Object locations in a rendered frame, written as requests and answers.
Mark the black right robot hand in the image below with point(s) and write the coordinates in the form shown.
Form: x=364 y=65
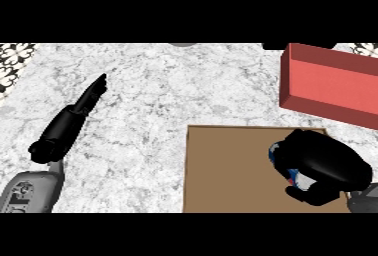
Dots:
x=327 y=158

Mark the blue and white can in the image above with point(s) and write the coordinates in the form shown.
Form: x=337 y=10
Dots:
x=297 y=176

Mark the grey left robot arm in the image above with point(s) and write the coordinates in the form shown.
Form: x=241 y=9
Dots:
x=30 y=192

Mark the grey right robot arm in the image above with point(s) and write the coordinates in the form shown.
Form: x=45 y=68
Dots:
x=364 y=201

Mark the brown flat tray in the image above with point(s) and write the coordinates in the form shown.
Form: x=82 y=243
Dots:
x=231 y=170

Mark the red open box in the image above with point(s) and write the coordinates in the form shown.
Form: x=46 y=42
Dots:
x=334 y=83

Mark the grey round object at edge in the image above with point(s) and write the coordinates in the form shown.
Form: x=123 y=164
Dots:
x=182 y=44

